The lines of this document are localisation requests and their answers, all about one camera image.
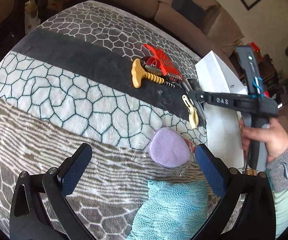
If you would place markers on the white coat rack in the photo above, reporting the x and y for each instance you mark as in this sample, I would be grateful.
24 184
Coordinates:
31 15

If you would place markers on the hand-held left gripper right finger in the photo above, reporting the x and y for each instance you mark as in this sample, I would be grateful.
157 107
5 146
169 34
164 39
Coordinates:
210 171

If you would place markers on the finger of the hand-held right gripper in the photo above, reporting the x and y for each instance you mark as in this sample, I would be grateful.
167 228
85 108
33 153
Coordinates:
219 100
201 112

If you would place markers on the wicker basket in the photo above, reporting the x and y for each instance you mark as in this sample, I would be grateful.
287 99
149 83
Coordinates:
250 172

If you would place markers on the red bottle opener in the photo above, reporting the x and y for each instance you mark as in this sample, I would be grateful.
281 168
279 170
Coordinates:
152 61

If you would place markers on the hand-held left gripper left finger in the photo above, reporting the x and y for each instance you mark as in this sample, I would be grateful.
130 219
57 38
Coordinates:
75 172

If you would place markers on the black white card box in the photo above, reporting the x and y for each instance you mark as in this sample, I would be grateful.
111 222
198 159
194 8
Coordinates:
192 85

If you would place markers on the person's right forearm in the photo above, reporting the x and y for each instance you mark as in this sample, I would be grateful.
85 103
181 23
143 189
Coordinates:
284 172

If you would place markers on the cream plastic clip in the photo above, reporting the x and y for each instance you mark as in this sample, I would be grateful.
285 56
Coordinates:
193 117

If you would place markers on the teal cloth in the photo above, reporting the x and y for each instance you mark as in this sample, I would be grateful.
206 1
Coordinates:
169 210

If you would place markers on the white cardboard box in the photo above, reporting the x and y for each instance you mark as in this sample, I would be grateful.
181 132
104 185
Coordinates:
221 130

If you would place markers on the dark lumbar pillow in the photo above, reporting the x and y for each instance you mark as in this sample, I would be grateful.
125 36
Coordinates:
186 7

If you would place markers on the purple sponge packet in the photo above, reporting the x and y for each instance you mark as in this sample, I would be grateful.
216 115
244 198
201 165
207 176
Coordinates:
167 147

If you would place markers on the red comb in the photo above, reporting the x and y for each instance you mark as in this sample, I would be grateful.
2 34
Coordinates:
162 57

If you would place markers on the brown sofa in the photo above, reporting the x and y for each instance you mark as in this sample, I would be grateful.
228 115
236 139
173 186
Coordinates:
134 2

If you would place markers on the grey patterned blanket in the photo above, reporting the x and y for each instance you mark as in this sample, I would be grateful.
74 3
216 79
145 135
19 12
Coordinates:
59 92

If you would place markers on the person's right hand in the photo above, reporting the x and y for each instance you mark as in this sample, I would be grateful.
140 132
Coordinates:
279 140

